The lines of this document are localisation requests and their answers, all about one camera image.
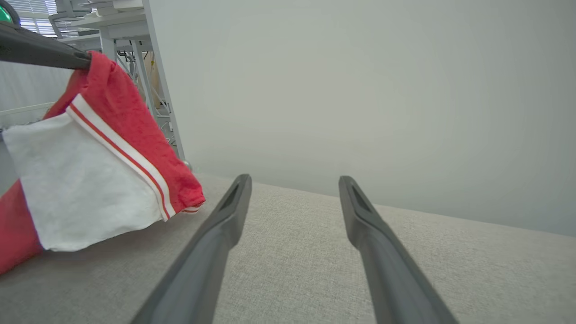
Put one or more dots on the white desk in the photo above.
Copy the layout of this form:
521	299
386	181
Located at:
112	24

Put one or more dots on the white metal shelf frame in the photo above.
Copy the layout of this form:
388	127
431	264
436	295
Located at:
146	85

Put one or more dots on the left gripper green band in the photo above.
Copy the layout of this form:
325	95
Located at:
3	14

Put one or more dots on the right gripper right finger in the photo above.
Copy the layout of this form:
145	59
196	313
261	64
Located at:
387	270

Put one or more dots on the red garment with white lining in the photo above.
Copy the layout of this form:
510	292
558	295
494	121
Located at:
126	117

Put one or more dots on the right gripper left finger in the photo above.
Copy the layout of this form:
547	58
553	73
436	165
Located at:
211	261

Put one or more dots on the window blinds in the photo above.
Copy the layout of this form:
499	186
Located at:
33	13

